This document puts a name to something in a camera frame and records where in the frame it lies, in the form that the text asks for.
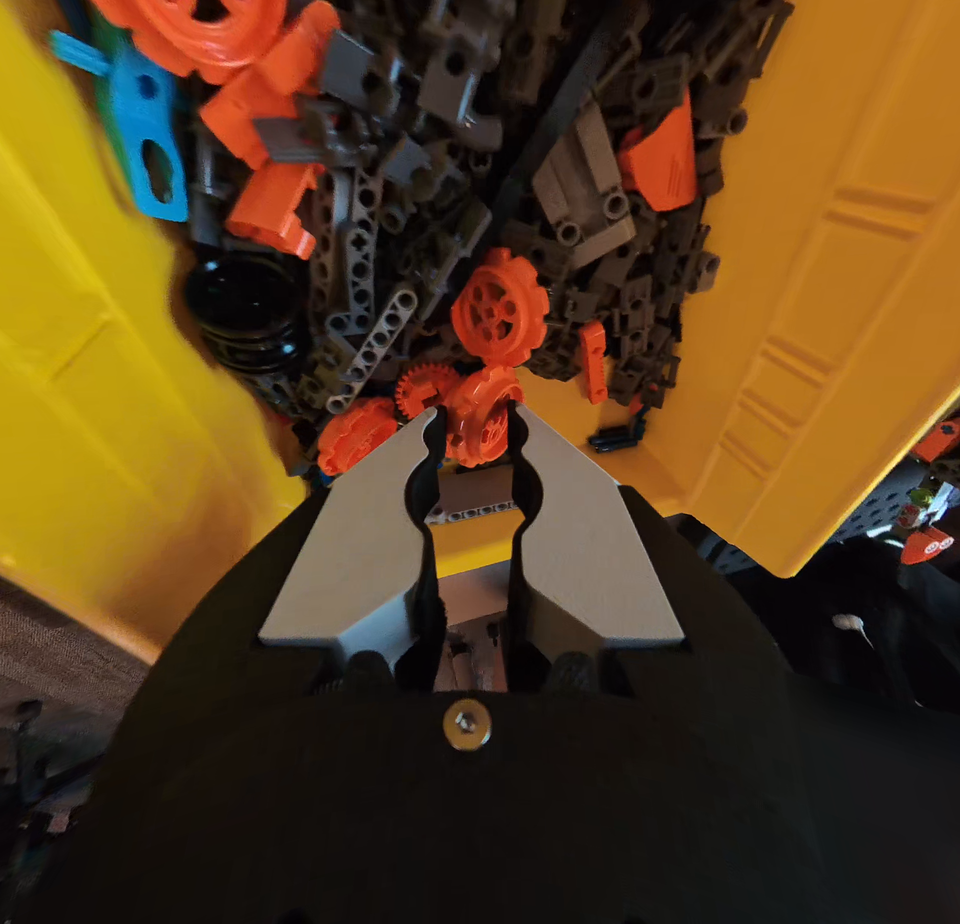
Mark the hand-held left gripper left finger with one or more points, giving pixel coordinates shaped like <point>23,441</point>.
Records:
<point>345,564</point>

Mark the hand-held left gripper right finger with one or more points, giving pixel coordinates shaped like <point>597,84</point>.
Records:
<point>600,564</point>

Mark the orange connector piece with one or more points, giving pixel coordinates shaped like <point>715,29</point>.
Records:
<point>594,361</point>

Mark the yellow plastic bin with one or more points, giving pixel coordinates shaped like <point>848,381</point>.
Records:
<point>825,263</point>

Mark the pile of building brick pieces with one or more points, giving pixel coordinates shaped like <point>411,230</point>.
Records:
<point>487,113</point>

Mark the orange gear wheel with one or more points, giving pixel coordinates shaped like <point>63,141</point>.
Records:
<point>150,16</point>
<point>352,436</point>
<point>521,331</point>
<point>469,429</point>

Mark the small orange gear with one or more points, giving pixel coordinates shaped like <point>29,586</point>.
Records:
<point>424,391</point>

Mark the grey long holed beam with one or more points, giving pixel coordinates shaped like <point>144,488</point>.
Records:
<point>375,346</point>

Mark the black wheel rim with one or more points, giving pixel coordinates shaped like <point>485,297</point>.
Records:
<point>244,312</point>

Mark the black perforated pad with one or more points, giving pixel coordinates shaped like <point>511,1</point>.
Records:
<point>877,504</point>

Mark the partly built robot model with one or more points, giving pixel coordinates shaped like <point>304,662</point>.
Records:
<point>930,504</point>

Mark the orange striped panel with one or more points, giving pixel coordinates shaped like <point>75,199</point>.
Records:
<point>664,158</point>

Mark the blue curved piece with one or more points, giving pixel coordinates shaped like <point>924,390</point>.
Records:
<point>135,106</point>

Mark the light grey beam frame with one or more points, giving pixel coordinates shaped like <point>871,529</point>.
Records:
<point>480,505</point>

